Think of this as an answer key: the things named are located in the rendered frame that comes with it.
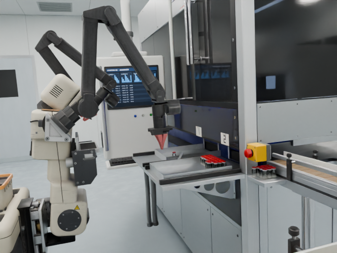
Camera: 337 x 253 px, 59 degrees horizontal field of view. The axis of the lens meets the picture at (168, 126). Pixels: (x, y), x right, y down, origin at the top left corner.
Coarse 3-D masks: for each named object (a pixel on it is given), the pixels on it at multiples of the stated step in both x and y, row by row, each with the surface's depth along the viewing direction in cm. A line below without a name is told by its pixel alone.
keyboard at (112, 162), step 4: (112, 160) 204; (116, 160) 204; (120, 160) 203; (124, 160) 202; (128, 160) 202; (132, 160) 203; (112, 164) 199; (116, 164) 199; (120, 164) 200; (124, 164) 201
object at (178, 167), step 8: (168, 160) 158; (176, 160) 159; (184, 160) 161; (192, 160) 162; (200, 160) 164; (152, 168) 149; (160, 168) 156; (168, 168) 155; (176, 168) 154; (184, 168) 153; (192, 168) 152; (200, 168) 151; (216, 168) 138; (224, 168) 140; (160, 176) 136; (168, 176) 132; (176, 176) 133
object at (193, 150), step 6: (198, 144) 200; (156, 150) 187; (162, 150) 193; (168, 150) 194; (174, 150) 195; (180, 150) 196; (186, 150) 198; (192, 150) 197; (198, 150) 196; (204, 150) 194; (162, 156) 173; (168, 156) 183; (174, 156) 168; (186, 156) 170; (192, 156) 171; (216, 156) 176
